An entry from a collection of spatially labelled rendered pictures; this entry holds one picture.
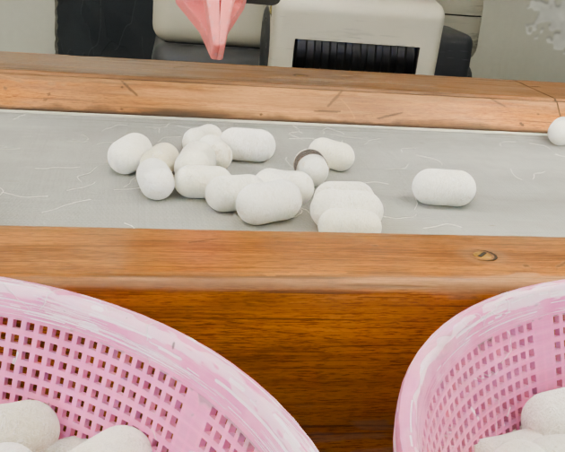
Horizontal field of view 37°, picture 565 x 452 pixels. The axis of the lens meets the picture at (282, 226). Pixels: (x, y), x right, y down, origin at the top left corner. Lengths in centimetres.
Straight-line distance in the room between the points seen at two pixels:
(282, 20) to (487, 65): 168
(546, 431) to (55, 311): 16
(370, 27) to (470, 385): 87
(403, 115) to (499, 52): 206
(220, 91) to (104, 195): 22
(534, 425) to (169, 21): 116
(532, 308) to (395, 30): 84
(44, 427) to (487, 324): 14
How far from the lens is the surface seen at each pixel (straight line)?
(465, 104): 71
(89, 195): 46
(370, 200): 42
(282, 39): 111
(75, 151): 55
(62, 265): 31
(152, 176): 45
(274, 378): 32
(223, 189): 43
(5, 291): 28
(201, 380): 24
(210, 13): 53
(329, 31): 111
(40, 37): 259
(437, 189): 48
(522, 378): 31
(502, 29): 273
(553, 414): 30
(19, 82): 66
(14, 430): 26
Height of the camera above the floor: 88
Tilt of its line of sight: 20 degrees down
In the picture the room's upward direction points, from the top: 5 degrees clockwise
